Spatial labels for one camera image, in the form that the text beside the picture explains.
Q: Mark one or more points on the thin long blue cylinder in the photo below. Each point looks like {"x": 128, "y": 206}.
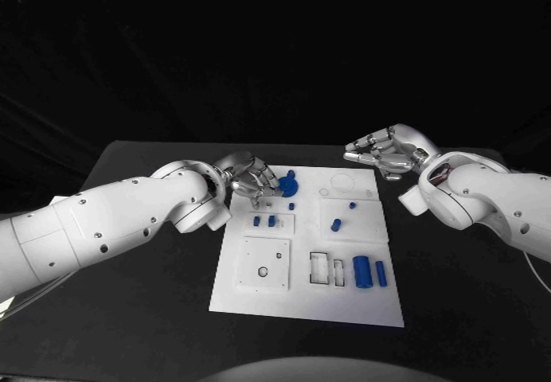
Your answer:
{"x": 381, "y": 274}

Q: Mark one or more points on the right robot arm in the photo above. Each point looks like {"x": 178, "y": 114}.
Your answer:
{"x": 486, "y": 197}

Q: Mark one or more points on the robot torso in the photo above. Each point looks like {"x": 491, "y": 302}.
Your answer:
{"x": 322, "y": 371}

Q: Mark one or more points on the thick long blue cylinder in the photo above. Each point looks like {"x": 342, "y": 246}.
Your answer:
{"x": 362, "y": 271}

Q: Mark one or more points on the white task board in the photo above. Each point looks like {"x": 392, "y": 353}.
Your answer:
{"x": 302, "y": 301}

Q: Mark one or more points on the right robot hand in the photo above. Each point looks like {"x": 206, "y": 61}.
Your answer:
{"x": 395, "y": 161}

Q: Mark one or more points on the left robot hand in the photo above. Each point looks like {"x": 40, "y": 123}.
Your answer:
{"x": 247, "y": 176}

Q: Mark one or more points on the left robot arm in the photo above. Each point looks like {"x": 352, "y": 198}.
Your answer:
{"x": 107, "y": 221}

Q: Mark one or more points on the short blue cylinder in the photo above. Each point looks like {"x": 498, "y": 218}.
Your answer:
{"x": 335, "y": 224}

